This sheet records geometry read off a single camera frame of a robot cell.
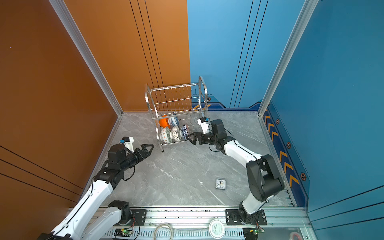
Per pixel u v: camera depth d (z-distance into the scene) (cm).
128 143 72
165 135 89
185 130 92
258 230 69
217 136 69
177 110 85
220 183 83
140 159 70
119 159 59
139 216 74
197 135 76
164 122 99
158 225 71
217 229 66
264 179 45
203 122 78
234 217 72
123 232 71
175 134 91
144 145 71
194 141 76
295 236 68
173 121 97
